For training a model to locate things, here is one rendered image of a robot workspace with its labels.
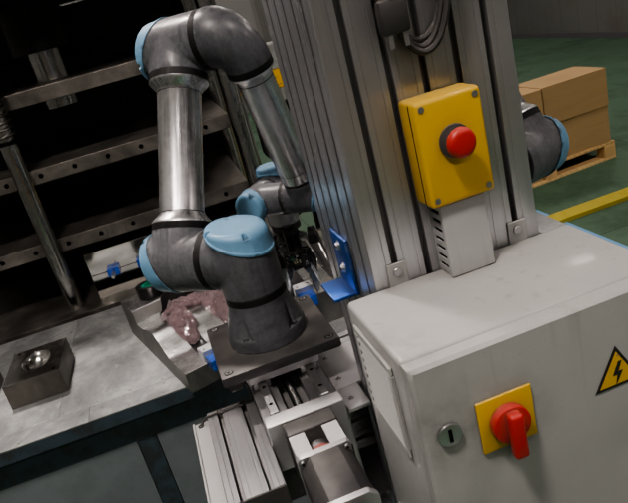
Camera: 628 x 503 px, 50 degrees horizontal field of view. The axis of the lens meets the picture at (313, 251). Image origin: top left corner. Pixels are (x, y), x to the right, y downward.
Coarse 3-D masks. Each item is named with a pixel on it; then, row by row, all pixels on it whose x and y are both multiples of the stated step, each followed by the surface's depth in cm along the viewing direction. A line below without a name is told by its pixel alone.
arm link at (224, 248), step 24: (240, 216) 124; (216, 240) 116; (240, 240) 116; (264, 240) 118; (216, 264) 119; (240, 264) 117; (264, 264) 119; (216, 288) 123; (240, 288) 119; (264, 288) 119
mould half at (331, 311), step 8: (320, 232) 205; (304, 272) 192; (320, 272) 188; (304, 280) 186; (312, 280) 184; (320, 280) 182; (328, 280) 181; (320, 288) 177; (320, 296) 175; (328, 296) 176; (320, 304) 176; (328, 304) 177; (336, 304) 177; (328, 312) 177; (336, 312) 178; (328, 320) 178
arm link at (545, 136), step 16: (528, 112) 133; (528, 128) 132; (544, 128) 133; (560, 128) 135; (528, 144) 130; (544, 144) 132; (560, 144) 134; (544, 160) 132; (560, 160) 135; (544, 176) 136
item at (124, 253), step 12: (144, 228) 249; (108, 240) 247; (120, 240) 243; (132, 240) 239; (84, 252) 239; (96, 252) 237; (108, 252) 238; (120, 252) 239; (132, 252) 241; (96, 264) 239; (108, 264) 240; (120, 264) 241; (132, 264) 242; (96, 276) 240; (108, 276) 241; (120, 276) 242; (132, 276) 243; (108, 288) 242; (120, 288) 243
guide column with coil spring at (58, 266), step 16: (0, 112) 214; (0, 128) 214; (16, 144) 219; (16, 160) 218; (16, 176) 220; (32, 192) 223; (32, 208) 224; (32, 224) 227; (48, 224) 228; (48, 240) 228; (48, 256) 230; (64, 256) 234; (64, 272) 233; (64, 288) 235; (80, 304) 238
